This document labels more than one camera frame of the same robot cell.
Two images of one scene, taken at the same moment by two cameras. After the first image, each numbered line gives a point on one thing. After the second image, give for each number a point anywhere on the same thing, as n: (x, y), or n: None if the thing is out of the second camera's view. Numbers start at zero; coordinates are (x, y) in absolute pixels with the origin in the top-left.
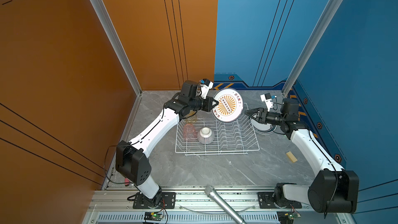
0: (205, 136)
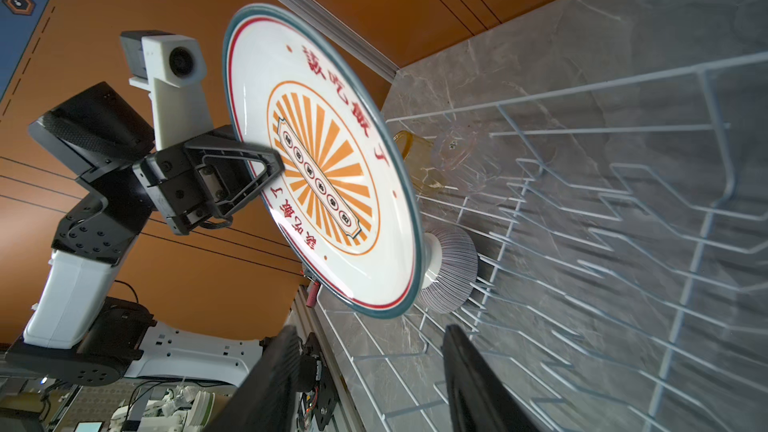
0: (450, 269)
